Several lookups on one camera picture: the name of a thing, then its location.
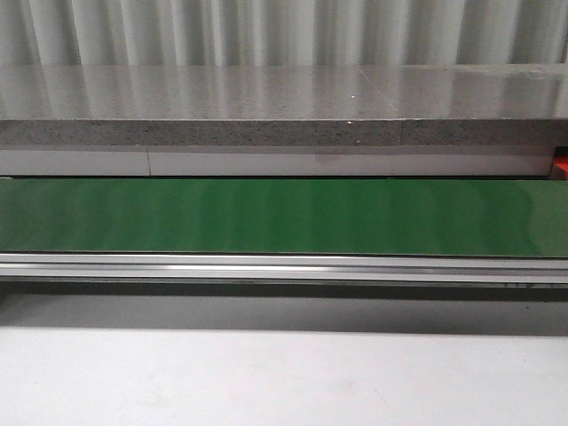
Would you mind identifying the red plastic tray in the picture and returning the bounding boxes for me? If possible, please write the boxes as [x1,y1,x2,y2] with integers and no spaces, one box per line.
[549,146,568,180]

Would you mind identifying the aluminium conveyor frame rail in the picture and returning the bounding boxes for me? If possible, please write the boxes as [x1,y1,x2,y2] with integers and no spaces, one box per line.
[1,253,567,286]

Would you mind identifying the green conveyor belt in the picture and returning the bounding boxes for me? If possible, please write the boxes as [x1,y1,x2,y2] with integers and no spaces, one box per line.
[1,177,567,257]

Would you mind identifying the white corrugated curtain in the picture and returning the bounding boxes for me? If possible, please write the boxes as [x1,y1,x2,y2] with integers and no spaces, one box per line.
[1,1,567,67]

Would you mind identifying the grey stone countertop slab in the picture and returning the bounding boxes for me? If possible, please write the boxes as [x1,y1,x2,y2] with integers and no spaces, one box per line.
[1,64,567,148]

